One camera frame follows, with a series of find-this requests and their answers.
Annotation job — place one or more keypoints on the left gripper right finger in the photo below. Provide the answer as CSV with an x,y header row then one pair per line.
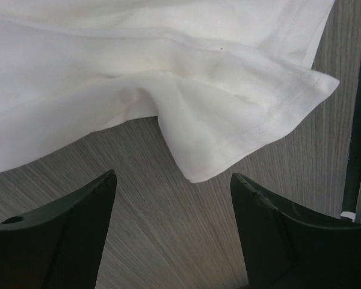
x,y
286,245

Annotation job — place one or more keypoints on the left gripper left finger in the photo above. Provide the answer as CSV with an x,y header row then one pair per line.
x,y
60,244

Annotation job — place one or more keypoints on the white t-shirt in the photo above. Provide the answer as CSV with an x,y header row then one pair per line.
x,y
223,78

